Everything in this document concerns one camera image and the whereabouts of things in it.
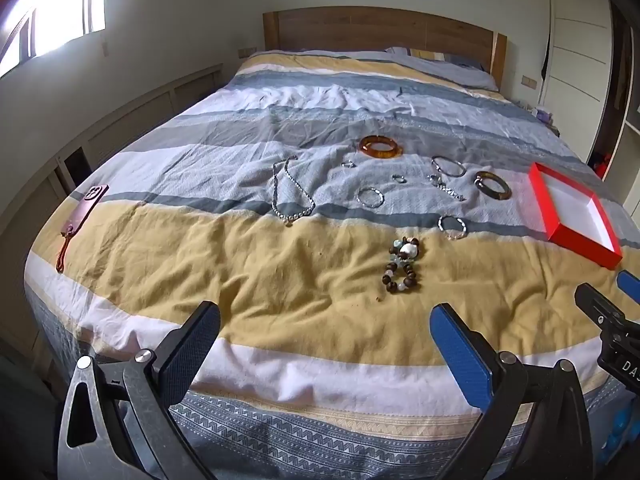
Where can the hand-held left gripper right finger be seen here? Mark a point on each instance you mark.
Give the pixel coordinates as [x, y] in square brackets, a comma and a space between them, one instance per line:
[462, 355]

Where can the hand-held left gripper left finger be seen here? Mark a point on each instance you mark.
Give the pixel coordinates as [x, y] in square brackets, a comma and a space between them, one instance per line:
[194, 352]

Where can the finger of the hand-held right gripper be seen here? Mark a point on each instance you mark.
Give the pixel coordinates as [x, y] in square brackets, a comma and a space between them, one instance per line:
[630, 287]
[597, 307]

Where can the red jewelry box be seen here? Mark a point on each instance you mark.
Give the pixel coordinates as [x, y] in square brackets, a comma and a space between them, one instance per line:
[570, 210]

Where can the brown wooden bangle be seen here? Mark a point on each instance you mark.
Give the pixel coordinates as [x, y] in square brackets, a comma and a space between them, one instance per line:
[487, 191]

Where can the wide silver bangle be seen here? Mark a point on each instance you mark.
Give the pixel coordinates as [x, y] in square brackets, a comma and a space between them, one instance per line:
[361, 199]

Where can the thin silver bangle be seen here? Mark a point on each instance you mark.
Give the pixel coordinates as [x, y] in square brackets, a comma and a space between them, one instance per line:
[440, 169]

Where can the amber bangle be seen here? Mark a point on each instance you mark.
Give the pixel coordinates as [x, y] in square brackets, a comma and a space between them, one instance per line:
[367, 149]

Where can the person's blue patterned clothing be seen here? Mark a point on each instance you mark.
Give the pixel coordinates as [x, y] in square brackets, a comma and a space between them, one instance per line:
[624, 427]

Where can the red item by wardrobe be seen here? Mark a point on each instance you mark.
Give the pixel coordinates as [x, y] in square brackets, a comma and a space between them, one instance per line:
[600, 164]

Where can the phone in red case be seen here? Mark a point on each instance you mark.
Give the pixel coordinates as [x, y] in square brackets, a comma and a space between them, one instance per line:
[85, 210]

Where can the nightstand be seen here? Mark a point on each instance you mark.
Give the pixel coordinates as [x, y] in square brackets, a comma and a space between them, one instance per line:
[550, 122]

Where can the purple box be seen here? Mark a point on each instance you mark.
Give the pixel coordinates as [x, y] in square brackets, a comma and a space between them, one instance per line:
[544, 115]

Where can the white wardrobe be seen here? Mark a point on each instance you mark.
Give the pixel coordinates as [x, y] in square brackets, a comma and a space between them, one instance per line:
[575, 35]

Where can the grey and yellow pillow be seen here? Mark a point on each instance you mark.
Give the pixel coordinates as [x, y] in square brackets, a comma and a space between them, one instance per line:
[445, 67]

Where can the wooden bed headboard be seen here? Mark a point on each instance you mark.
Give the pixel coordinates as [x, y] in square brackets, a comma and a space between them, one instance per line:
[375, 30]

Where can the window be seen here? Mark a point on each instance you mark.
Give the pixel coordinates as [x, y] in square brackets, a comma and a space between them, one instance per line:
[60, 5]

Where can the wall outlet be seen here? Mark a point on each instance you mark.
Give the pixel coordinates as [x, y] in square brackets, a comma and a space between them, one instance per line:
[528, 80]

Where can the low white wall cabinet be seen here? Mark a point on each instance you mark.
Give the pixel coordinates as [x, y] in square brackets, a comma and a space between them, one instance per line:
[125, 115]

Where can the wall switch beside headboard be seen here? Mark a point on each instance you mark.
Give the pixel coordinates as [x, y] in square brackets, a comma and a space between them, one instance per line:
[246, 52]

